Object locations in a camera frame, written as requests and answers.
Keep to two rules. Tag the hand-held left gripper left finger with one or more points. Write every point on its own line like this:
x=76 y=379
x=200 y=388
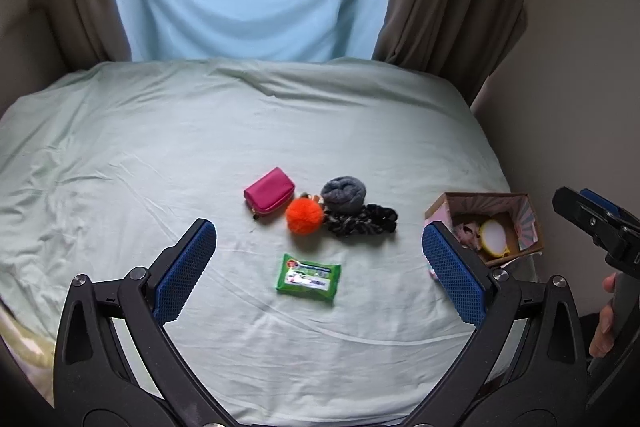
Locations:
x=185 y=272

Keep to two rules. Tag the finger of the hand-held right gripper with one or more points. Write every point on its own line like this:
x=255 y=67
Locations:
x=602 y=204
x=575 y=207

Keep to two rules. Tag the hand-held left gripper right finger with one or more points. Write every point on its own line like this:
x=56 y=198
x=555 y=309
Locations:
x=452 y=277

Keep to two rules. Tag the person's right hand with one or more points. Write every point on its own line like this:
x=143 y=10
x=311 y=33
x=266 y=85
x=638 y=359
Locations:
x=602 y=329

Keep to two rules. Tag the pink plush toy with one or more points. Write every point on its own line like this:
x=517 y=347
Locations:
x=467 y=234

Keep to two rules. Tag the open cardboard box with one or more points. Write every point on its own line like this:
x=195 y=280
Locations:
x=520 y=219

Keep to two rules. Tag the round yellow mirror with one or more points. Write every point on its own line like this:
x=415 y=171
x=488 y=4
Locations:
x=494 y=238

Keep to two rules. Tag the black fuzzy scrunchie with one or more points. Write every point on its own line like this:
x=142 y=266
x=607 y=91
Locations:
x=360 y=222

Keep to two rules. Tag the pink zip pouch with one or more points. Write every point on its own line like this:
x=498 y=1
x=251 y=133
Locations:
x=269 y=196

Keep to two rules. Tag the bed with pale green sheet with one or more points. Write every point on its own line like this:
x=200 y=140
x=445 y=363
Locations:
x=150 y=157

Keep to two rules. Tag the green wet wipes packet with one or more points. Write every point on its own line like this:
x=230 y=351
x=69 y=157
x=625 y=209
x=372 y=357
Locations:
x=308 y=279

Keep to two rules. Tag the grey rolled sock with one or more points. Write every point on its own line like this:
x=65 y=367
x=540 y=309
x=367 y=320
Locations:
x=344 y=194

